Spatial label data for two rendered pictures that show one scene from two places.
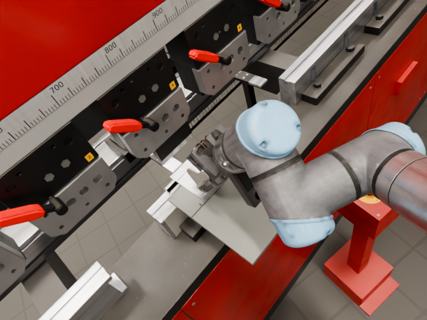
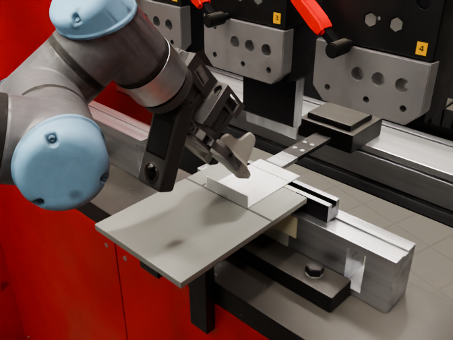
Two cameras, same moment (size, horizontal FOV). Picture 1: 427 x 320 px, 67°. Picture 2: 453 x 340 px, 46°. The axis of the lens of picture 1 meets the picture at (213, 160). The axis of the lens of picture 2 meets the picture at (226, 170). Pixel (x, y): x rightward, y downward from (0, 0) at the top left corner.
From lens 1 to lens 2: 0.71 m
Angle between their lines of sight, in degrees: 58
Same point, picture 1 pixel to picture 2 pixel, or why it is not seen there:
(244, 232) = (144, 219)
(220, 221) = (169, 200)
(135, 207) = not seen: hidden behind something
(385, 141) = (42, 106)
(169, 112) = (257, 45)
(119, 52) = not seen: outside the picture
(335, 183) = (19, 87)
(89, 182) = (162, 19)
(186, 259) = not seen: hidden behind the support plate
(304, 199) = (16, 72)
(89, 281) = (140, 131)
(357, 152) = (46, 94)
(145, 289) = (139, 193)
